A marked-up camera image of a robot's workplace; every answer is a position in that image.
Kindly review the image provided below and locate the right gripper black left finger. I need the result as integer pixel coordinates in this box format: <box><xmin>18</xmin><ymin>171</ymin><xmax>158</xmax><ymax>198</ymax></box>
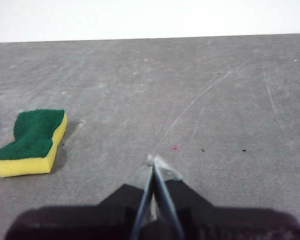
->
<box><xmin>4</xmin><ymin>155</ymin><xmax>156</xmax><ymax>240</ymax></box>

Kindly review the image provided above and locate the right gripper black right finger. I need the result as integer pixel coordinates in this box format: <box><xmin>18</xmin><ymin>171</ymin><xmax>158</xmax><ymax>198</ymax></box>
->
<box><xmin>153</xmin><ymin>154</ymin><xmax>300</xmax><ymax>240</ymax></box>

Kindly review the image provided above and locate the yellow sponge with green scourer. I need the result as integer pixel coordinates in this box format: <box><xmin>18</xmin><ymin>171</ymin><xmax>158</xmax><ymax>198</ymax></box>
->
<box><xmin>0</xmin><ymin>108</ymin><xmax>68</xmax><ymax>178</ymax></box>

